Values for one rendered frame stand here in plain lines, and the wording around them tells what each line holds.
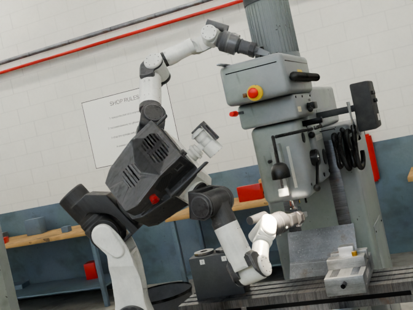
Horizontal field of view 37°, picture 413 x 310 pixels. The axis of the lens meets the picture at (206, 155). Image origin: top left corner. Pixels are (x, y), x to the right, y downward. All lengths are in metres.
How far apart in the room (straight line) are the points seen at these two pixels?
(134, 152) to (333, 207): 1.13
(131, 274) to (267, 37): 1.17
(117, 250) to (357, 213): 1.19
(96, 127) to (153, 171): 5.70
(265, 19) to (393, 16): 4.07
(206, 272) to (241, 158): 4.41
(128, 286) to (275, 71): 0.98
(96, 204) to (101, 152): 5.51
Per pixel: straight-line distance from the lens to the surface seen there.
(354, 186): 2.95
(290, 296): 2.61
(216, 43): 2.62
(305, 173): 2.51
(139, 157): 2.21
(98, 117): 7.82
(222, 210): 2.19
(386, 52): 6.75
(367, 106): 2.74
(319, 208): 2.99
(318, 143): 2.73
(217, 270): 2.75
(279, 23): 2.79
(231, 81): 2.43
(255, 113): 2.50
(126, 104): 7.62
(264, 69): 2.39
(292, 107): 2.46
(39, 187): 8.41
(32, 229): 8.17
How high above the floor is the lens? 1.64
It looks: 2 degrees down
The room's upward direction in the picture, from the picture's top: 12 degrees counter-clockwise
